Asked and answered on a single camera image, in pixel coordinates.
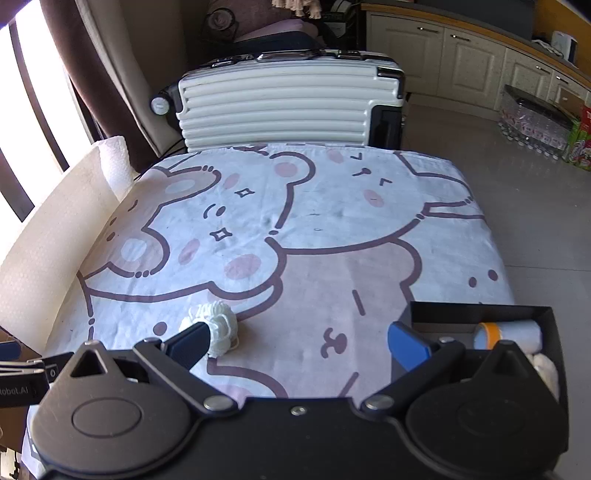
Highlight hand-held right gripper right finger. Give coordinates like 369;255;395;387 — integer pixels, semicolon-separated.
360;322;555;413

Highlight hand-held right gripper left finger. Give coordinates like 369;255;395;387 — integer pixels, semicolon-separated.
46;322;238;413

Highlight white yarn ball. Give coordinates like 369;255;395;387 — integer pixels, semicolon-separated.
179;300;240;357

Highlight black cardboard box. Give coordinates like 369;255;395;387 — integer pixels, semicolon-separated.
392;301;570;411

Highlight white roll with orange end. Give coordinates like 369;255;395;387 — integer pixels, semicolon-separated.
475;322;544;354

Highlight beige plush paw toy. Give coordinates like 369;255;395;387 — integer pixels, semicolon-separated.
526;353;561;400

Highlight white foam sheet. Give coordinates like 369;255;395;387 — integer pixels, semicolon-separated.
0;135;136;352

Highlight printed cartoon bear cloth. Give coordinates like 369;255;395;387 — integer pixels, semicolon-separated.
25;142;517;462

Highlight dark window railing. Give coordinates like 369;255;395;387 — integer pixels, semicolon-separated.
0;18;75;222

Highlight white ribbed suitcase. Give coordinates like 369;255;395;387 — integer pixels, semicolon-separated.
150;48;407;154

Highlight pack of water bottles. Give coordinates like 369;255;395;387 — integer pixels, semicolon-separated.
499;85;585;160

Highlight green and red carton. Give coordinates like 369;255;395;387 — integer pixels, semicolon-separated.
562;105;591;172

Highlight brown curtain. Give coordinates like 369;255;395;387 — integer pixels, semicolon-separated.
41;0;155;158

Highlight beige curtain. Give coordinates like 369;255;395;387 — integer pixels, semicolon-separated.
76;0;204;158

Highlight cream kitchen cabinet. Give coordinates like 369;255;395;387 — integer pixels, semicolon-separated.
360;2;591;118

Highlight pink and dark cushion pile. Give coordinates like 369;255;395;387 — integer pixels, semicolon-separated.
231;17;326;52

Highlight white and blue appliance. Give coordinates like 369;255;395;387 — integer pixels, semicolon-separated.
549;30;581;64

